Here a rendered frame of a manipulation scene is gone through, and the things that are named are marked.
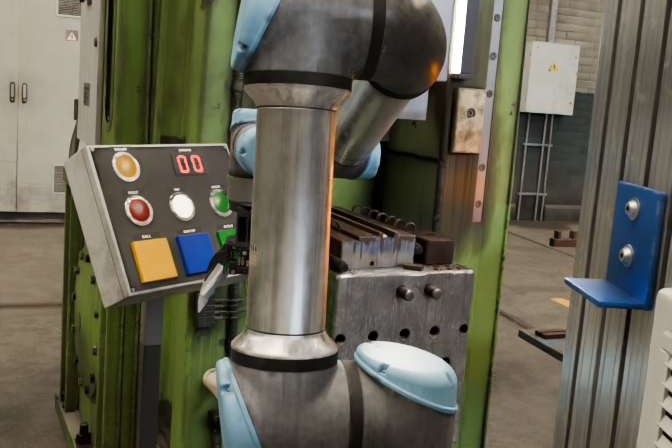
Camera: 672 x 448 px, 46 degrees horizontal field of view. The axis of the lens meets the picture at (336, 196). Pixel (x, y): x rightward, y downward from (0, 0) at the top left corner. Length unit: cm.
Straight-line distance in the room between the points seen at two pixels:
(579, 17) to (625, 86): 868
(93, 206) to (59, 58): 556
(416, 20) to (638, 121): 28
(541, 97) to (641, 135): 827
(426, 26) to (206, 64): 103
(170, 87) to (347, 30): 141
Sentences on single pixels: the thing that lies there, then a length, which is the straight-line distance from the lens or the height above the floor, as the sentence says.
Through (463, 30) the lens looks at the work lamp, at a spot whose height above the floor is 150.
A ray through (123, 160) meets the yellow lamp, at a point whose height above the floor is 117.
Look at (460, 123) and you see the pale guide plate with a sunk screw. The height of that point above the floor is 126.
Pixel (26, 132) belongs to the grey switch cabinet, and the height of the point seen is 76.
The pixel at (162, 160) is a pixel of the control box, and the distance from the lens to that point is 155.
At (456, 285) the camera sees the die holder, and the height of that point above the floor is 88.
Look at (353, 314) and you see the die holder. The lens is 185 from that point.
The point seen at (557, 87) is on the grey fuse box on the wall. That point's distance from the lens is 904.
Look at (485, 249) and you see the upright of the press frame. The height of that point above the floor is 92.
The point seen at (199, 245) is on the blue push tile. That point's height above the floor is 102.
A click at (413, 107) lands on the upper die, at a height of 130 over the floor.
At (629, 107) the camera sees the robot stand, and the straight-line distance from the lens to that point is 70.
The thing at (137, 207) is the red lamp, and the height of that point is 110.
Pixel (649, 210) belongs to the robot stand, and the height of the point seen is 126.
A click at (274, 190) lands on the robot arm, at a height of 123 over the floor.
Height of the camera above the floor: 134
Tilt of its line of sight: 8 degrees down
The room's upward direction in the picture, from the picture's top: 4 degrees clockwise
